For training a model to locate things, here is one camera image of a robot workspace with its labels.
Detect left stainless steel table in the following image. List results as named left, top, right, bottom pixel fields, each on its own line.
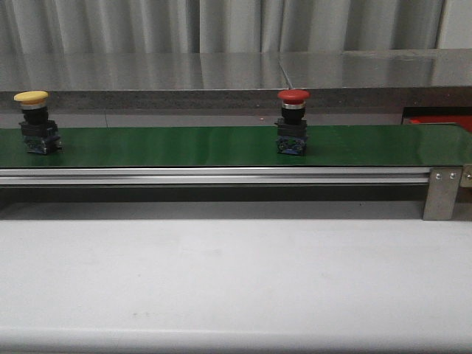
left=1, top=53, right=287, bottom=111

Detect stainless steel table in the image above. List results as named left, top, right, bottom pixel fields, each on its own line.
left=1, top=53, right=287, bottom=111
left=280, top=49, right=471, bottom=109

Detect right stainless steel table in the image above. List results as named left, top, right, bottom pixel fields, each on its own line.
left=280, top=49, right=471, bottom=109

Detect green conveyor belt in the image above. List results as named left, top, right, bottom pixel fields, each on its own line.
left=1, top=124, right=471, bottom=168

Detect red bin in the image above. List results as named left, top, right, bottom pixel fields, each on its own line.
left=403, top=115, right=472, bottom=133

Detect grey pleated curtain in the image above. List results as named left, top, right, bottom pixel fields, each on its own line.
left=1, top=1, right=445, bottom=54

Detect steel conveyor support bracket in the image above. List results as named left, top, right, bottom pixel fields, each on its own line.
left=423, top=167, right=462, bottom=221

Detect aluminium conveyor side rail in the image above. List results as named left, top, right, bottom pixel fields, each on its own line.
left=1, top=167, right=431, bottom=187

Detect small steel end bracket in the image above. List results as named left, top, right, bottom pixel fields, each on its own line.
left=460, top=164, right=472, bottom=188

